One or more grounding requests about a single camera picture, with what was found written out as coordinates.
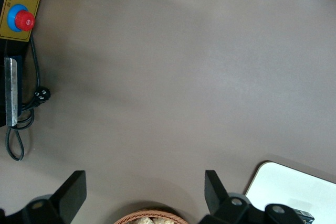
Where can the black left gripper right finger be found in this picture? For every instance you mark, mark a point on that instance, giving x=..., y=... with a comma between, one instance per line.
x=223, y=208

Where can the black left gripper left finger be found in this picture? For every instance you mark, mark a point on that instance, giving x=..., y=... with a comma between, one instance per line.
x=68, y=200

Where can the beige plastic serving tray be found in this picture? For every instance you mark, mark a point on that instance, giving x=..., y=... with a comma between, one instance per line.
x=294, y=187

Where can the clear bag rice snack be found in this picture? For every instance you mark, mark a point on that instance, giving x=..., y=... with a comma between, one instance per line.
x=143, y=221
x=166, y=221

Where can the round brown wicker basket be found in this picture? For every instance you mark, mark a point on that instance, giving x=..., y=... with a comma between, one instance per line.
x=126, y=217

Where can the small black chocolate box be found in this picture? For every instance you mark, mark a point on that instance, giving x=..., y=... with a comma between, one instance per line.
x=307, y=216

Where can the yellow emergency stop control box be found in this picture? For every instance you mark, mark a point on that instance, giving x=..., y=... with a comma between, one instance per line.
x=15, y=30

